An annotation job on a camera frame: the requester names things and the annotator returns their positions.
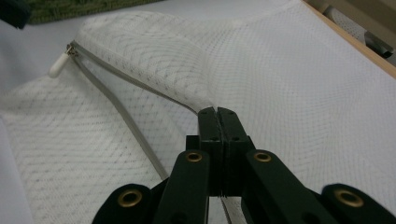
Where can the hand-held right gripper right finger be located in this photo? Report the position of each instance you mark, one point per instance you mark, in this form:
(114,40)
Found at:
(233,149)

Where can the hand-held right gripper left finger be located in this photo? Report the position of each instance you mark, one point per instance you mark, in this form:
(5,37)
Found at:
(211,155)

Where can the green woven basket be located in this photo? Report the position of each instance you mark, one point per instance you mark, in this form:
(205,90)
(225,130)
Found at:
(77,9)

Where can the white mesh laundry bag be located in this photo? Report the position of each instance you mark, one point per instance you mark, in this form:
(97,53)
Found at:
(280,77)

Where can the white foam board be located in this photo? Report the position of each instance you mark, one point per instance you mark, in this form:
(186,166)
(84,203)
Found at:
(31,46)

